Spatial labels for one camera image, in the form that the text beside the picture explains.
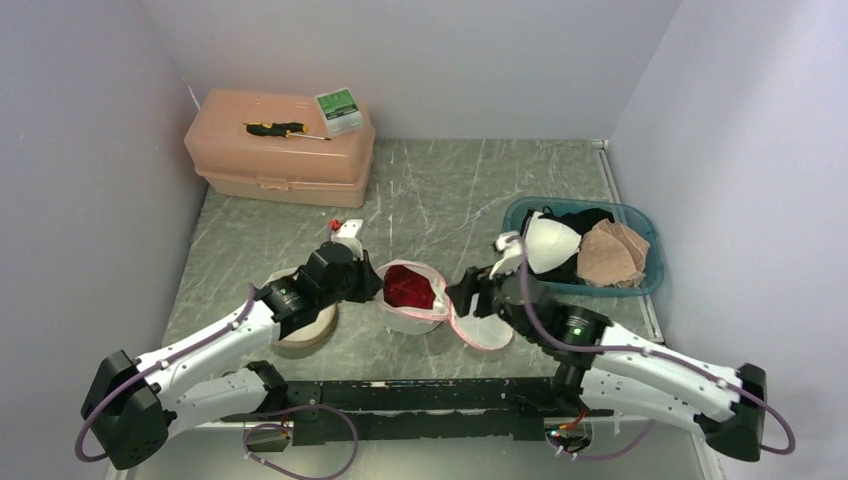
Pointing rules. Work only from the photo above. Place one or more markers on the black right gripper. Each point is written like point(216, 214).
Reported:
point(474, 280)

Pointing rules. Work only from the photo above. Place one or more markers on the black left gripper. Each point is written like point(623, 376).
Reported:
point(370, 281)

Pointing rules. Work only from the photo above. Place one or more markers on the pink rimmed mesh laundry bag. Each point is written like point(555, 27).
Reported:
point(484, 334)

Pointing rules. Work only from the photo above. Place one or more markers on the red and navy bra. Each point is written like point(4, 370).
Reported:
point(404, 287)

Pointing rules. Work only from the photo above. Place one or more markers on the beige mesh laundry bag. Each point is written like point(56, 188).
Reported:
point(296, 313)

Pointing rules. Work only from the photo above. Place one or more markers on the white bra with black trim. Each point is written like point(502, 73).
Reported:
point(548, 242)

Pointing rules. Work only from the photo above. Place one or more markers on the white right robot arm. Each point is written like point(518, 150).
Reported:
point(605, 366)

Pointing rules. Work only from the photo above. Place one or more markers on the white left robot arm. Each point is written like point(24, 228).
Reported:
point(135, 404)

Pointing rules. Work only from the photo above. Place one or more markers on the black bra in basin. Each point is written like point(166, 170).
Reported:
point(582, 222)

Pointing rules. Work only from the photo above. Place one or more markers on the beige bra in basin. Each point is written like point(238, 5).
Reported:
point(612, 255)

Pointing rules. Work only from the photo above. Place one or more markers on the pink plastic storage box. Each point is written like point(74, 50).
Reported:
point(291, 170)

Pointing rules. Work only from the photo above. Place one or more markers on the black yellow screwdriver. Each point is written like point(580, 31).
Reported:
point(283, 130)

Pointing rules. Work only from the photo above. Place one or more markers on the small green white box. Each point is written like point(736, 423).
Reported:
point(340, 112)

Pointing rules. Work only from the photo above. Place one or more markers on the teal plastic basin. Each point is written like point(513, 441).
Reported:
point(632, 217)

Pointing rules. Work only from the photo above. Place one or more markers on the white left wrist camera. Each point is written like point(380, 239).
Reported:
point(349, 234)

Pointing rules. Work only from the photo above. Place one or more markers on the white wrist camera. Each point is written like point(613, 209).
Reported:
point(349, 234)
point(510, 250)

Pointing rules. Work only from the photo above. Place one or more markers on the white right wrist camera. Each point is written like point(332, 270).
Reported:
point(510, 250)

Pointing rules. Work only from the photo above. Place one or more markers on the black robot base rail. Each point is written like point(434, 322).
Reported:
point(521, 408)

